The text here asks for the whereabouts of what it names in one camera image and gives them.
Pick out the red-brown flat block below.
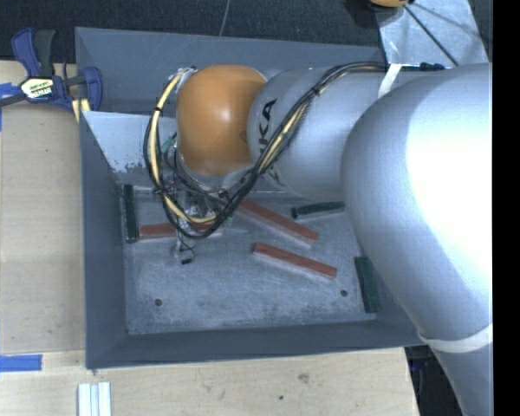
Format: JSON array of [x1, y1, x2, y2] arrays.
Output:
[[138, 220, 224, 241], [250, 241, 339, 281], [235, 197, 320, 247]]

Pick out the dark green flat block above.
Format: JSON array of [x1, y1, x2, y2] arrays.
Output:
[[290, 200, 347, 221], [120, 183, 140, 244], [353, 255, 382, 315]]

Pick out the grey metal bin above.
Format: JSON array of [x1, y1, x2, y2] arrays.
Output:
[[74, 26, 422, 370]]

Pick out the pale wood flat board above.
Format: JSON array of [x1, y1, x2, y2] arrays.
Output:
[[0, 100, 88, 355]]

